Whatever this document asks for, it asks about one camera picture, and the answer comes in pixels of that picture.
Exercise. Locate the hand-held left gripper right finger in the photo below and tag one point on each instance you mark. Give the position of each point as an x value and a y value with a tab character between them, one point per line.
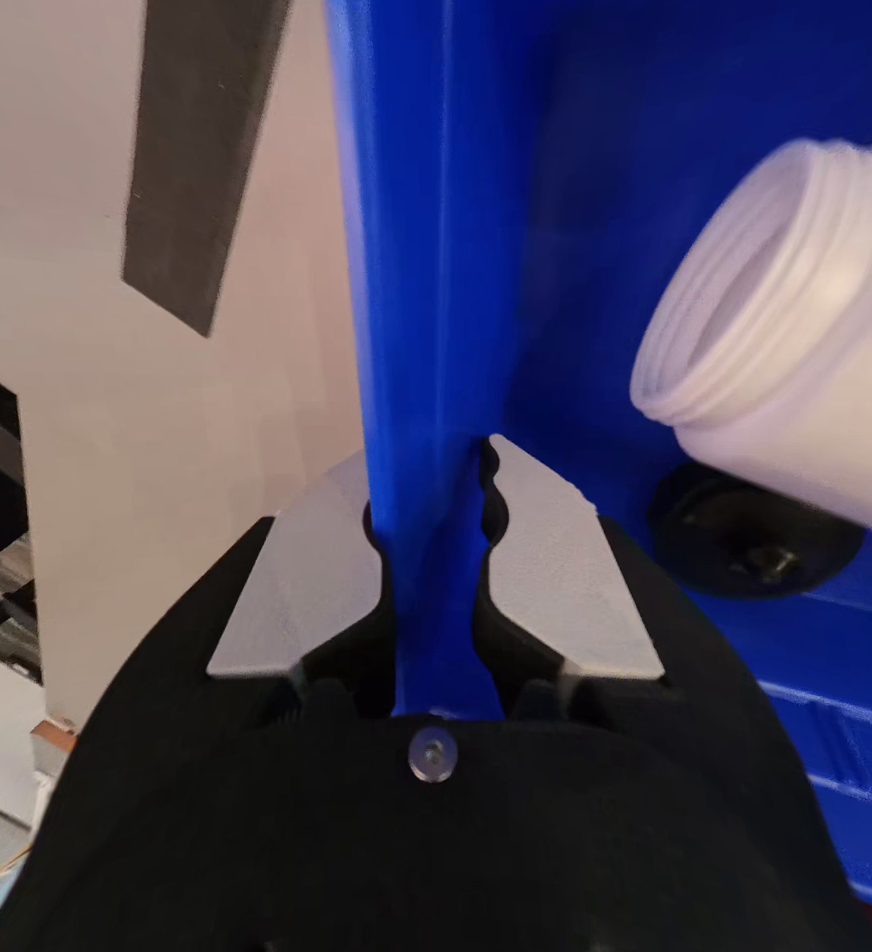
570	580

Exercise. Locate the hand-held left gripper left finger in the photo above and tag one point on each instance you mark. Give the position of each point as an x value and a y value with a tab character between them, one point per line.
295	595

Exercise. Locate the black bottle lid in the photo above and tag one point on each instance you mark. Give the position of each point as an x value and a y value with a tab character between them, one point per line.
756	536

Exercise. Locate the white bottle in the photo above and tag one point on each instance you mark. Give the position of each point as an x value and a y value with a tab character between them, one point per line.
808	357

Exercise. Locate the blue plastic bin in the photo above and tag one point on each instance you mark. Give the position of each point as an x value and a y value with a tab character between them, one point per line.
630	223

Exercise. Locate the black tape rectangle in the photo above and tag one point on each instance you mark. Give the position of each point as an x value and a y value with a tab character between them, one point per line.
206	149

